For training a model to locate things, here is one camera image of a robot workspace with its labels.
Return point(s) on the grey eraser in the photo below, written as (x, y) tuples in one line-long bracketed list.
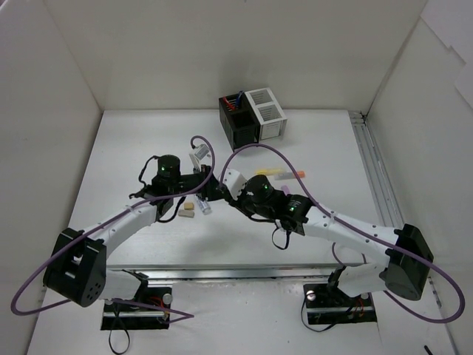
[(186, 213)]

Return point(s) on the black pen holder box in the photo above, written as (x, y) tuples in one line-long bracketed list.
[(240, 126)]

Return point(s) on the yellow highlighter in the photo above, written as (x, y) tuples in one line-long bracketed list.
[(270, 171)]

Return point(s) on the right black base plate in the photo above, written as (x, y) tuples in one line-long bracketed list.
[(323, 307)]

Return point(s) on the blue gel pen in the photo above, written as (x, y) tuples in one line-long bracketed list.
[(239, 99)]

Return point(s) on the aluminium front rail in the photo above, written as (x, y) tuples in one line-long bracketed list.
[(237, 272)]

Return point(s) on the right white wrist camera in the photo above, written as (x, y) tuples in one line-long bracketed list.
[(234, 182)]

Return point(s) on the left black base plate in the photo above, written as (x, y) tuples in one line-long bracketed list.
[(117, 316)]

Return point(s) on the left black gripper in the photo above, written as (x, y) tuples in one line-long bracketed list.
[(206, 181)]

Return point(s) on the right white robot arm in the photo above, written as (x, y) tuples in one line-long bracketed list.
[(400, 256)]

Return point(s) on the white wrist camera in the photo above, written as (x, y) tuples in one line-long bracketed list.
[(200, 156), (234, 182)]

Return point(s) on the orange highlighter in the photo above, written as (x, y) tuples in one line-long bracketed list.
[(289, 175)]

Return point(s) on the pink highlighter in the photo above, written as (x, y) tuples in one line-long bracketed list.
[(285, 188)]

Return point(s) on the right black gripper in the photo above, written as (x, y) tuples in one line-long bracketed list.
[(251, 201)]

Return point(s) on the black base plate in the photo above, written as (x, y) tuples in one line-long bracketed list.
[(117, 316), (323, 307)]

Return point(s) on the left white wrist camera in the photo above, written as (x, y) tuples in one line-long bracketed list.
[(200, 156)]

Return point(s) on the red gel pen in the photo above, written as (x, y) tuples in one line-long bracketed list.
[(231, 103)]

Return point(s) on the aluminium side rail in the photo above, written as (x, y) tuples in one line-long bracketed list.
[(385, 201)]

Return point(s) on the white pen holder box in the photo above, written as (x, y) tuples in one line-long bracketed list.
[(271, 117)]

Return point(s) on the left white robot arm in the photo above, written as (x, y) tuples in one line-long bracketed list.
[(79, 272)]

